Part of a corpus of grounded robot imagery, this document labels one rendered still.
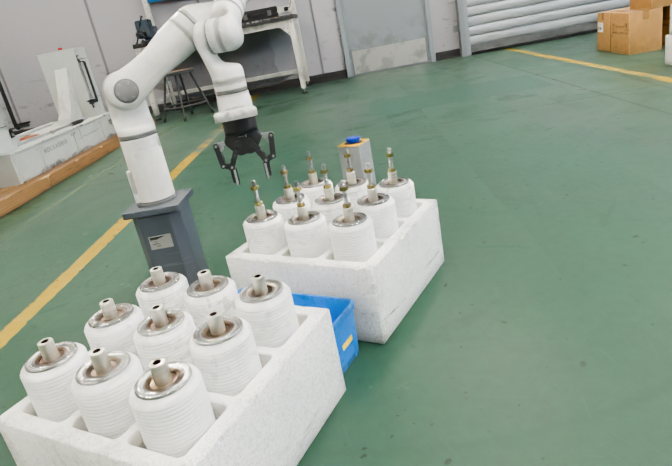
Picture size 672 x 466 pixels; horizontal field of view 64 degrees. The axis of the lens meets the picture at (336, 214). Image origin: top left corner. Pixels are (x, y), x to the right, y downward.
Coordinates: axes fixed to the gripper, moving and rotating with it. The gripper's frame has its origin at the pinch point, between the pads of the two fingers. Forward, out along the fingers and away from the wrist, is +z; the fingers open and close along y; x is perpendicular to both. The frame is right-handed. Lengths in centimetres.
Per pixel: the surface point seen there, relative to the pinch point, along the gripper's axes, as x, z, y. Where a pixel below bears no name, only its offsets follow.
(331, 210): 2.8, 11.4, -16.1
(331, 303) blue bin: 22.2, 24.6, -11.0
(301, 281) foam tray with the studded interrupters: 14.4, 21.9, -5.8
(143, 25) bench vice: -441, -56, 93
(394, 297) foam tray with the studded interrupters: 19.4, 28.3, -24.7
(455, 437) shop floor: 55, 35, -25
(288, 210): -4.6, 11.6, -6.3
